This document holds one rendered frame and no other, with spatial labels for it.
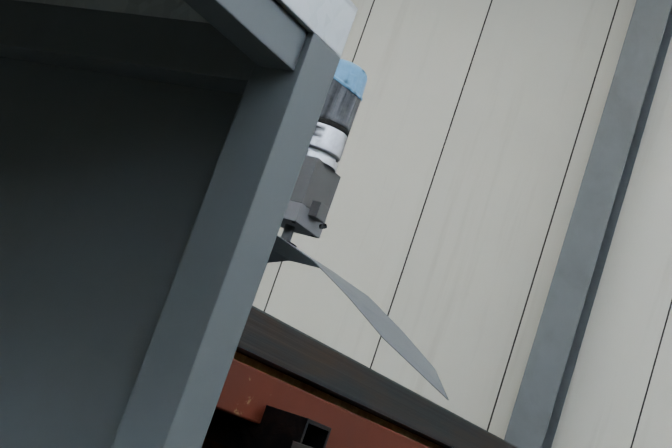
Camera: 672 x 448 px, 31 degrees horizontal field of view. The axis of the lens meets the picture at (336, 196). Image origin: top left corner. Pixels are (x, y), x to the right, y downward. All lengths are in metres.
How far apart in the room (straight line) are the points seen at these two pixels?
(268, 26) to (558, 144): 8.60
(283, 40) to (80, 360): 0.28
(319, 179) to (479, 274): 7.38
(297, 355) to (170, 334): 0.44
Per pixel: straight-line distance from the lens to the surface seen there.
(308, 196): 1.80
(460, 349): 9.06
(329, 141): 1.83
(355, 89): 1.86
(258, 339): 1.17
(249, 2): 0.78
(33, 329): 0.93
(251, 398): 1.18
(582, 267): 8.66
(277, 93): 0.83
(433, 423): 1.54
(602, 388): 8.83
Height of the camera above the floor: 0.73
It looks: 12 degrees up
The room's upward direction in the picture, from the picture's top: 19 degrees clockwise
